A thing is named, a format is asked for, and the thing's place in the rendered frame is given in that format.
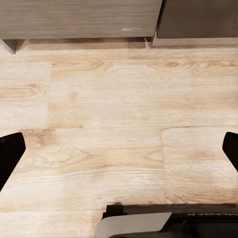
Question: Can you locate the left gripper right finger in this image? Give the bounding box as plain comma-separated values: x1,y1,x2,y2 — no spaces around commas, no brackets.
222,131,238,172

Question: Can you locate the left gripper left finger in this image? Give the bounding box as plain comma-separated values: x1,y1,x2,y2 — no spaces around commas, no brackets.
0,132,26,191

